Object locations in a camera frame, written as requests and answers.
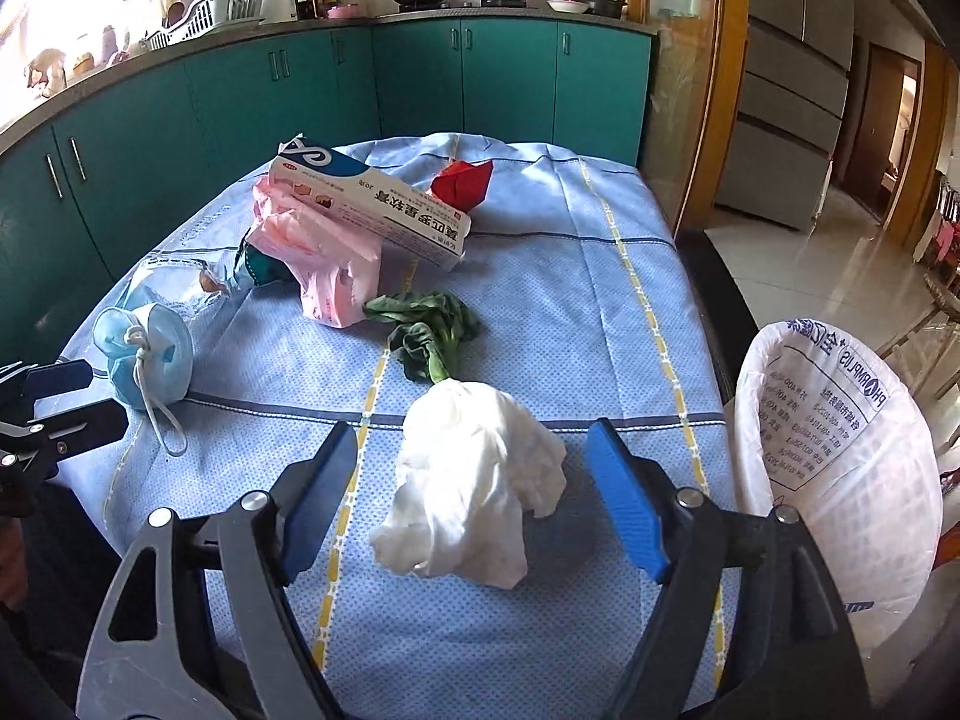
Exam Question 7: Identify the light blue face mask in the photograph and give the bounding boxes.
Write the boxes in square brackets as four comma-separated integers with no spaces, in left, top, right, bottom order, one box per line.
[94,302,194,457]

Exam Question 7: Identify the clear printed snack bag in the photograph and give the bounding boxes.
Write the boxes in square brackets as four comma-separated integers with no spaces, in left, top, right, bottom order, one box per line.
[116,254,235,320]

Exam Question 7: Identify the white tissue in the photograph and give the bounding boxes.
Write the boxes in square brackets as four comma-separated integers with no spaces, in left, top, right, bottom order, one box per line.
[370,379,566,590]

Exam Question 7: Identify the pink plastic bag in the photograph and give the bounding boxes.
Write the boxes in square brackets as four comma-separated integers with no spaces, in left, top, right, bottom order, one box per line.
[245,176,382,328]

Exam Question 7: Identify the green vegetable leaf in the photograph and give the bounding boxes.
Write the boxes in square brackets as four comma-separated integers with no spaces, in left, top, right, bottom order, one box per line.
[363,291,480,385]

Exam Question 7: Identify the blue white ointment box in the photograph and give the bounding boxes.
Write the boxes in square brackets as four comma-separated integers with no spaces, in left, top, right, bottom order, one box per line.
[268,135,472,270]

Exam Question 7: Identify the red snack wrapper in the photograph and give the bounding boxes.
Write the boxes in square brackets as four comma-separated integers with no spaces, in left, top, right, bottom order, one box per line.
[430,161,494,213]

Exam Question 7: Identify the dark green foil wrapper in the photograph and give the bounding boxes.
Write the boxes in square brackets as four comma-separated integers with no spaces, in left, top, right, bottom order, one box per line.
[233,238,295,289]

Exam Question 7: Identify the white lined trash bin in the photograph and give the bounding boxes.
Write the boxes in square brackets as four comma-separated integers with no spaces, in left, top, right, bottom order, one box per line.
[731,319,942,655]

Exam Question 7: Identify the left hand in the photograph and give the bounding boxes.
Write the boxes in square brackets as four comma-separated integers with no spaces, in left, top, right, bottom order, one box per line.
[0,520,28,610]

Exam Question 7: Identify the teal lower cabinets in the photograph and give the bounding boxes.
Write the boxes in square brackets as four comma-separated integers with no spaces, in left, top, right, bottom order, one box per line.
[2,10,656,362]

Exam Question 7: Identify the blue tablecloth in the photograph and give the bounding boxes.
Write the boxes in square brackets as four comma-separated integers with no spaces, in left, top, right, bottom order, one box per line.
[60,133,734,718]

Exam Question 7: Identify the white dish rack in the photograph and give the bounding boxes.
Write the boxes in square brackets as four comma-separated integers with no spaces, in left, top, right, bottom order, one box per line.
[140,0,263,50]

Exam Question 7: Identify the pink bowl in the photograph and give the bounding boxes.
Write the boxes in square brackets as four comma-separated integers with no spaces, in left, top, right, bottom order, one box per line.
[325,4,364,20]

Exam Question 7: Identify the grey refrigerator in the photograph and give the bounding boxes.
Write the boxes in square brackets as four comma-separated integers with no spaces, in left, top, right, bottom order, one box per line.
[716,0,854,231]

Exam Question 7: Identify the black lidded pot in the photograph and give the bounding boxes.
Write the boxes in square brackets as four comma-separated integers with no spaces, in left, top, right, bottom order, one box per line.
[578,0,626,20]

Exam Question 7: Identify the white bowl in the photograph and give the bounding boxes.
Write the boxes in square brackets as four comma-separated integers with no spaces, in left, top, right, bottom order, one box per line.
[548,0,590,15]

